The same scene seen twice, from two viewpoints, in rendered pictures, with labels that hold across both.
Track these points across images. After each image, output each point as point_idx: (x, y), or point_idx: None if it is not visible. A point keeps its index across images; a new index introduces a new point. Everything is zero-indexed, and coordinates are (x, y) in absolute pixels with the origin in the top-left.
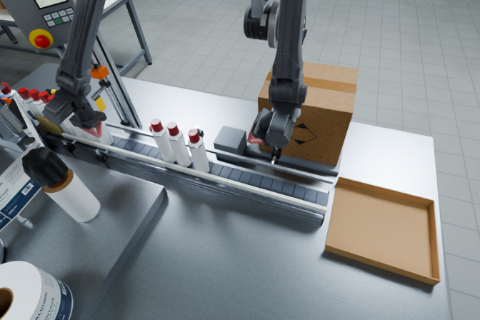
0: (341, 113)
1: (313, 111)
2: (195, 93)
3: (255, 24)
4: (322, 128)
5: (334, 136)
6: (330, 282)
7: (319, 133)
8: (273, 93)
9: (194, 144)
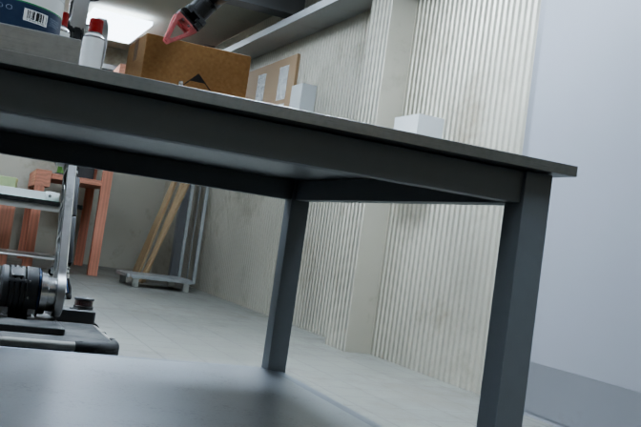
0: (240, 56)
1: (211, 55)
2: None
3: (76, 33)
4: (220, 80)
5: (234, 92)
6: None
7: (217, 89)
8: None
9: (98, 34)
